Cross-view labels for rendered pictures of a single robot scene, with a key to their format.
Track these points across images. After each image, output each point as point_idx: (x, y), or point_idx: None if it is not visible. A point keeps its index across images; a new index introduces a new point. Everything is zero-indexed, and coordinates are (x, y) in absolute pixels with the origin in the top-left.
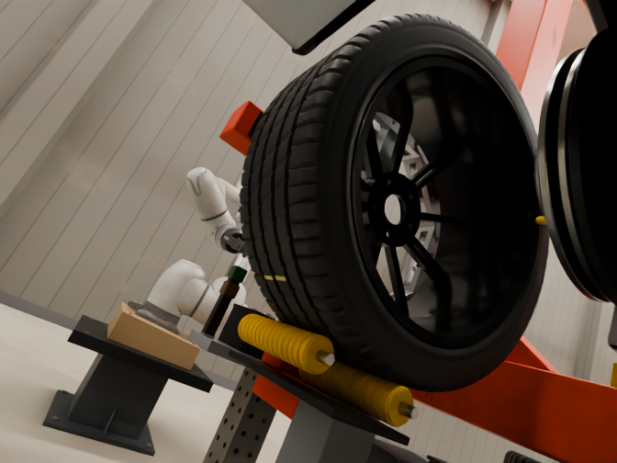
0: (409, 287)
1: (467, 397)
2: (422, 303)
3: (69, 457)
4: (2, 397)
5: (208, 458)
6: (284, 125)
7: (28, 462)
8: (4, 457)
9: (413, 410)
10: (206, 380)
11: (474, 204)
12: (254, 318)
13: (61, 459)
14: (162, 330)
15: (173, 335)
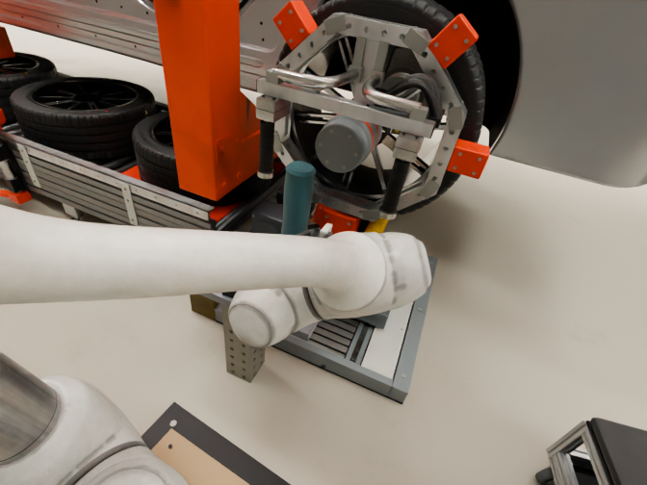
0: (288, 135)
1: (255, 162)
2: (307, 143)
3: (298, 478)
4: None
5: (254, 352)
6: None
7: (339, 470)
8: (355, 477)
9: None
10: (183, 408)
11: (322, 58)
12: (380, 229)
13: (308, 474)
14: (229, 471)
15: (212, 458)
